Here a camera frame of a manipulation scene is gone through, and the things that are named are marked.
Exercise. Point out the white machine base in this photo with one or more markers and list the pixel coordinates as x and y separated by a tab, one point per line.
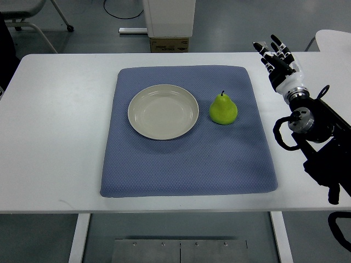
165	19

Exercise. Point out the green pear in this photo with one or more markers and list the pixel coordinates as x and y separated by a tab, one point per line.
223	110

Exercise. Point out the left white table leg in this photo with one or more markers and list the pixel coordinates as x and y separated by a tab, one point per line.
79	238

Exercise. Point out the beige round plate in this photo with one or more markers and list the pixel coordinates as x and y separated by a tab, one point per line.
163	112

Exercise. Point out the white round side table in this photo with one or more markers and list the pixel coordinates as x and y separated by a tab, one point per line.
331	41

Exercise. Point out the brown cardboard box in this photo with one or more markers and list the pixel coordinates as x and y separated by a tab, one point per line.
169	45

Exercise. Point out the black white robotic hand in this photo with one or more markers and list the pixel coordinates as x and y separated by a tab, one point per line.
283	69

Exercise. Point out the right white table leg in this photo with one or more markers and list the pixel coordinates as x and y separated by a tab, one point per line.
281	238

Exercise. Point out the white table leg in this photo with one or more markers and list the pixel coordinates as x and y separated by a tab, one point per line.
79	238
281	238

